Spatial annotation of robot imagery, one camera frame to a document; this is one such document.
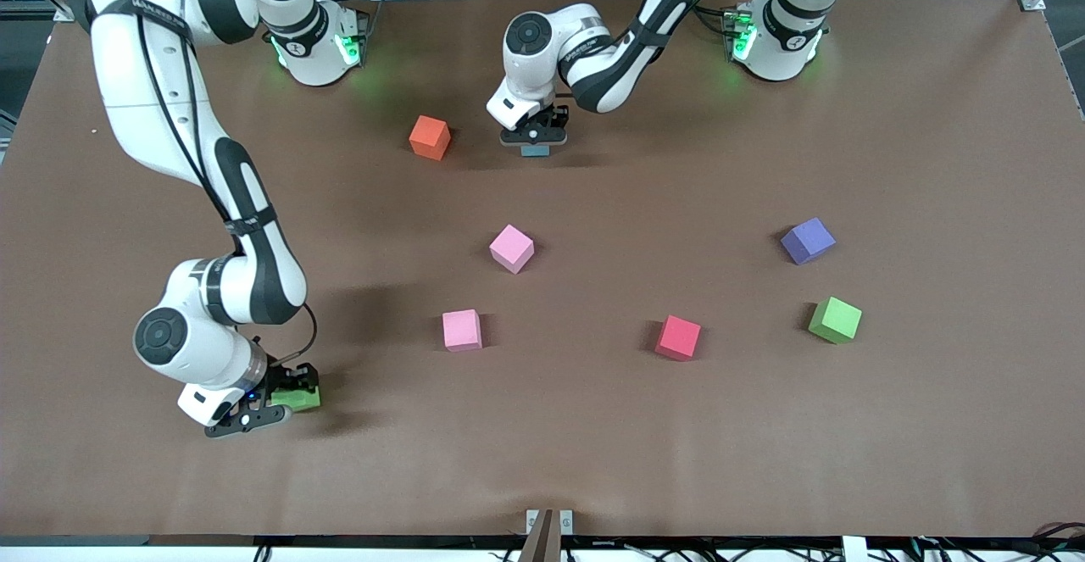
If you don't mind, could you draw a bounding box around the pink foam cube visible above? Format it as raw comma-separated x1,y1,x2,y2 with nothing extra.
442,309,483,353
489,224,536,275

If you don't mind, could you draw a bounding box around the purple foam cube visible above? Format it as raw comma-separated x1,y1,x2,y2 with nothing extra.
781,217,837,266

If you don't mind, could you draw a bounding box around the metal mount bracket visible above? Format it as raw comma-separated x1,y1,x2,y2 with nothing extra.
526,509,575,562

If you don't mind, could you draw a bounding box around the brown table cover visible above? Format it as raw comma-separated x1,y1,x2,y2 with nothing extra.
0,0,1085,537

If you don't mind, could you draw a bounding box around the orange foam cube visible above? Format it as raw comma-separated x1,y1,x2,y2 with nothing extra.
409,115,452,162

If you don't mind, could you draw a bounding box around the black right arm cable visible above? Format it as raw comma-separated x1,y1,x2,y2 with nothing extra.
136,0,320,370

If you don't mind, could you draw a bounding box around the red foam cube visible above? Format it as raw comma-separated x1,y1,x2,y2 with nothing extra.
654,314,703,362

